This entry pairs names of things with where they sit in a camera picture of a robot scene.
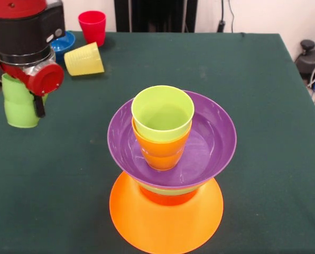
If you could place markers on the yellow cup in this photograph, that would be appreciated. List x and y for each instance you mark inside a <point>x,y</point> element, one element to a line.
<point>84,61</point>

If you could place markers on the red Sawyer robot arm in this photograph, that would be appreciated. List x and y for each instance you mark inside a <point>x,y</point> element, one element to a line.
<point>22,31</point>

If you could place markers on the purple bowl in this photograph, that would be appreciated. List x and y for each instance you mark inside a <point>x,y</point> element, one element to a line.
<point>213,158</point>

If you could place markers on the orange cup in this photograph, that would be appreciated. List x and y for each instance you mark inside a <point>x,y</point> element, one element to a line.
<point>161,156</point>

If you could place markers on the blue bowl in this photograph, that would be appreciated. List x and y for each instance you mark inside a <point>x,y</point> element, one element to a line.
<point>63,45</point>

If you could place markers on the red cup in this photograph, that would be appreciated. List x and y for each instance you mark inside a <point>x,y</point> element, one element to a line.
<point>94,29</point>

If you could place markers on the lime green cup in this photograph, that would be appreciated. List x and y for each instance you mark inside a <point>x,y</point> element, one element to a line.
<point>147,124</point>

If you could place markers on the large orange bowl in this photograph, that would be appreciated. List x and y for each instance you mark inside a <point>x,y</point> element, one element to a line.
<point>165,227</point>

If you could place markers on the small red-orange bowl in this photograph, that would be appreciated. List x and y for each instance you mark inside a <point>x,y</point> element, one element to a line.
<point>170,200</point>

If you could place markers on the light green bowl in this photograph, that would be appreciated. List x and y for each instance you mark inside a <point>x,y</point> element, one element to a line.
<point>170,191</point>

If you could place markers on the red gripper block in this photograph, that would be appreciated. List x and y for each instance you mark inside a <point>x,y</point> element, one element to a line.
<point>45,79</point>

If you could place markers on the dark green table cloth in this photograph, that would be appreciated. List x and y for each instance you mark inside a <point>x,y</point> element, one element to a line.
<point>54,198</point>

